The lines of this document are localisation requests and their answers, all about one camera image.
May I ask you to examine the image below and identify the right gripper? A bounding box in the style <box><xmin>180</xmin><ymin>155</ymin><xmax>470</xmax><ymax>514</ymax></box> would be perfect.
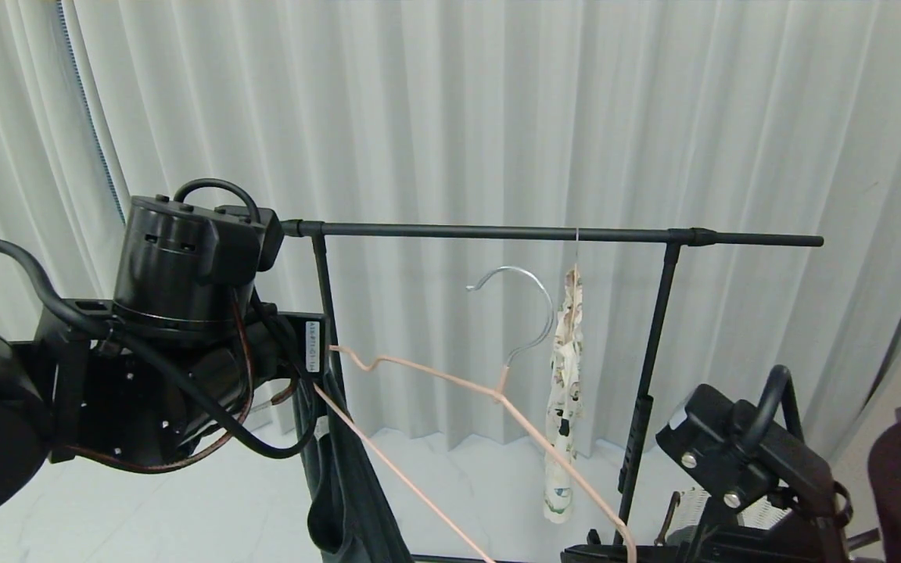
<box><xmin>561</xmin><ymin>525</ymin><xmax>852</xmax><ymax>563</ymax></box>

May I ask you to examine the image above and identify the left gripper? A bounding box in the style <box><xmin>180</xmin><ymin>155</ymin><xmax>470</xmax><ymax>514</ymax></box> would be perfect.
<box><xmin>185</xmin><ymin>311</ymin><xmax>329</xmax><ymax>448</ymax></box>

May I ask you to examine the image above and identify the dark grey garment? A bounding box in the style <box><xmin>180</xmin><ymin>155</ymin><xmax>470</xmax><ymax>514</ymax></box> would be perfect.
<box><xmin>294</xmin><ymin>368</ymin><xmax>415</xmax><ymax>563</ymax></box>

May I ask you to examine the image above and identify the cream printed garment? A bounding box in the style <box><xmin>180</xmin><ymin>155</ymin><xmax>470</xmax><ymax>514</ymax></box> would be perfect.
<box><xmin>542</xmin><ymin>267</ymin><xmax>585</xmax><ymax>525</ymax></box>

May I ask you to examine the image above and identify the white laundry basket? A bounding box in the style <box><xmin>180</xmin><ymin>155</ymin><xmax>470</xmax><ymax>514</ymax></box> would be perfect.
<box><xmin>653</xmin><ymin>485</ymin><xmax>784</xmax><ymax>548</ymax></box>

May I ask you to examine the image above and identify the black clothes rack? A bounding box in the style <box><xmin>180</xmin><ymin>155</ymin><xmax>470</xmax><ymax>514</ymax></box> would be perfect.
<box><xmin>282</xmin><ymin>220</ymin><xmax>825</xmax><ymax>563</ymax></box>

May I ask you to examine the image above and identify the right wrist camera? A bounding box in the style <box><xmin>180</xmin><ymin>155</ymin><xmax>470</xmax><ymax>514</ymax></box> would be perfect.
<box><xmin>655</xmin><ymin>382</ymin><xmax>855</xmax><ymax>534</ymax></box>

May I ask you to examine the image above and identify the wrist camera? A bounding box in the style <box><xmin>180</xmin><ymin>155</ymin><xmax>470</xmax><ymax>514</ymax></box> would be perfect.
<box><xmin>216</xmin><ymin>204</ymin><xmax>285</xmax><ymax>273</ymax></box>
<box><xmin>655</xmin><ymin>382</ymin><xmax>855</xmax><ymax>534</ymax></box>

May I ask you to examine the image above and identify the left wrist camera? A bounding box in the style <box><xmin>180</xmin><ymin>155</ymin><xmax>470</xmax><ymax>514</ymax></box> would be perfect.
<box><xmin>216</xmin><ymin>204</ymin><xmax>285</xmax><ymax>273</ymax></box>

